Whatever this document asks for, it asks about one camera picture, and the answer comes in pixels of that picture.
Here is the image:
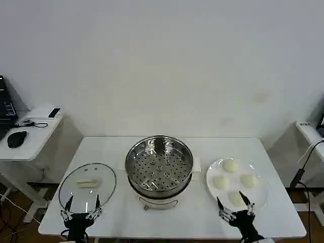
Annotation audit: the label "thin white cable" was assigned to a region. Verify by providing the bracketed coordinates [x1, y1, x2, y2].
[298, 143, 318, 164]

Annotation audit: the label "black laptop computer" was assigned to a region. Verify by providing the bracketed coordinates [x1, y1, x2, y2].
[0, 75, 19, 139]

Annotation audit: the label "black cable with adapter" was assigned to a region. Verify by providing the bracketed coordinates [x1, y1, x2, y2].
[289, 138, 324, 241]

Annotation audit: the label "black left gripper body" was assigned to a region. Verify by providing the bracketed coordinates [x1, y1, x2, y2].
[64, 213, 93, 241]

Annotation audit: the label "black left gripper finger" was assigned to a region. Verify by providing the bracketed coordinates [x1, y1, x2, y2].
[60, 195, 74, 221]
[87, 194, 103, 221]

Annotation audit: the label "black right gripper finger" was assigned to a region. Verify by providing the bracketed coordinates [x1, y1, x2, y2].
[216, 196, 236, 224]
[239, 191, 255, 217]

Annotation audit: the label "white electric cooker base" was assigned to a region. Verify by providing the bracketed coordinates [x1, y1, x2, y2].
[118, 156, 203, 211]

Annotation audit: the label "steel perforated steamer basket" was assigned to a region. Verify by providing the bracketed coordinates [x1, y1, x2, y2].
[125, 135, 194, 193]

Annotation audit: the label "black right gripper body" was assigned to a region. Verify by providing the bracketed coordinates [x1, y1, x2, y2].
[228, 210, 264, 241]

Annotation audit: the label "round glass lid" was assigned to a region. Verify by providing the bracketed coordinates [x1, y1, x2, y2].
[58, 162, 117, 216]

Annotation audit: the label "loose floor cables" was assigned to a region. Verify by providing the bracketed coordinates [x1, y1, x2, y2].
[0, 193, 41, 240]

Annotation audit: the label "white steamed bun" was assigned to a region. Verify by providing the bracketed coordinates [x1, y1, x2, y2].
[239, 173, 259, 189]
[222, 158, 239, 174]
[213, 175, 230, 190]
[228, 190, 246, 207]

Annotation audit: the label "thin black desk cable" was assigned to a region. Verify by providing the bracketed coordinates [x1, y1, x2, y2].
[14, 120, 49, 129]

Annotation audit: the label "white round plate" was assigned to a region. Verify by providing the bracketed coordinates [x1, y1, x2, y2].
[206, 158, 270, 212]

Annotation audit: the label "white side desk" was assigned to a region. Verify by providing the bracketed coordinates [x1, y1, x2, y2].
[0, 104, 63, 223]

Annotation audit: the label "white desk with label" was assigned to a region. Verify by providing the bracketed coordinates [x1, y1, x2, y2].
[295, 120, 324, 213]

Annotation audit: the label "black computer mouse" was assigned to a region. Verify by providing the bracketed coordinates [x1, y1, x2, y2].
[7, 130, 28, 149]

